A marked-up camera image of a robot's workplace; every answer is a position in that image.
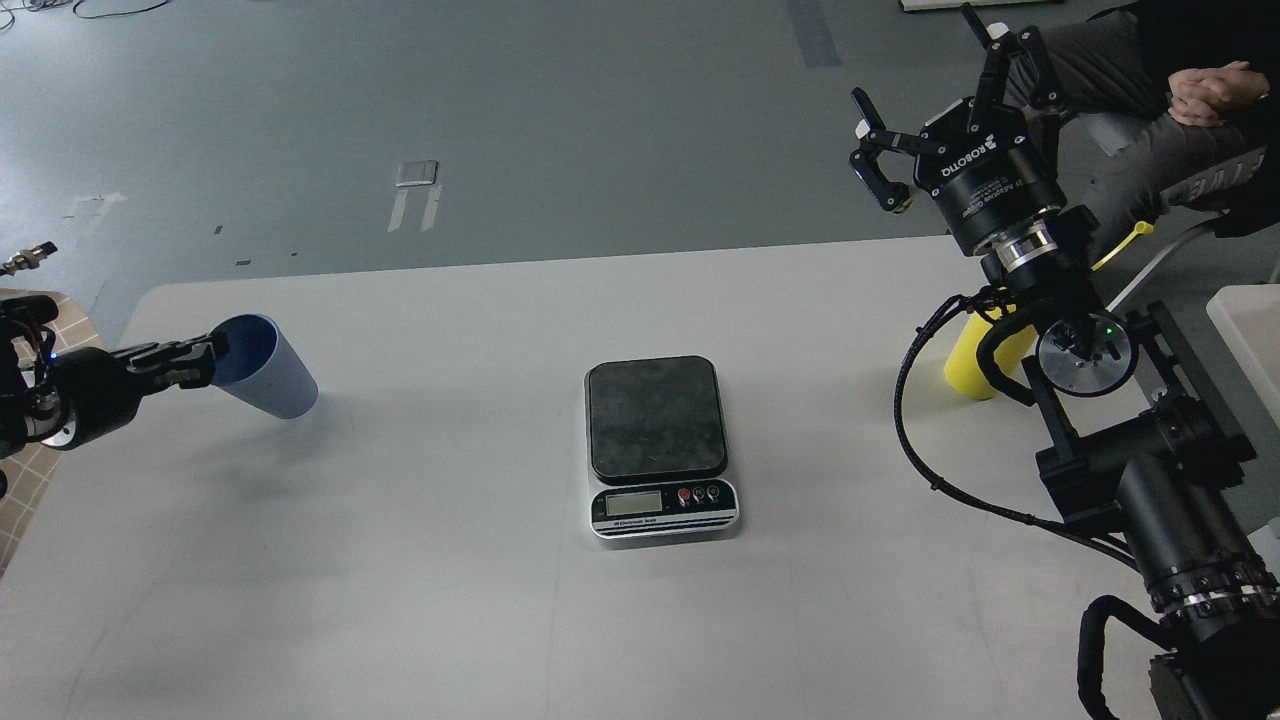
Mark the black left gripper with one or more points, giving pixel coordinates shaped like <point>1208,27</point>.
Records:
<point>98,395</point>

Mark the beige checkered cloth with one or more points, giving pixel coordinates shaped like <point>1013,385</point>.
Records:
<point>30,471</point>

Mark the grey floor plate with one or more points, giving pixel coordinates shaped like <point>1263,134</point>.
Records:
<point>419,173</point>

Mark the seated person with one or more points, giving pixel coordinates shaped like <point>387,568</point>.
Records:
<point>1201,76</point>

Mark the digital kitchen scale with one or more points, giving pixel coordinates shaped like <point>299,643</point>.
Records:
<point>657,452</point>

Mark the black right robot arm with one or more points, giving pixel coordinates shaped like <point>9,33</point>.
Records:
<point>1142,443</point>

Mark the white side table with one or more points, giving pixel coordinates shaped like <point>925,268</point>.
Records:
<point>1247,317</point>

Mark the blue ribbed cup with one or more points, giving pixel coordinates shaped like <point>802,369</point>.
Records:
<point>261,368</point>

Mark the yellow squeeze bottle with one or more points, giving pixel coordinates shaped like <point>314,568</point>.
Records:
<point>1043,305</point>

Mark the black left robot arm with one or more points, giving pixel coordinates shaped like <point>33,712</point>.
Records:
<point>29,401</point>

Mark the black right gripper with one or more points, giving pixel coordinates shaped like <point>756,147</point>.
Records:
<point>975,158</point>

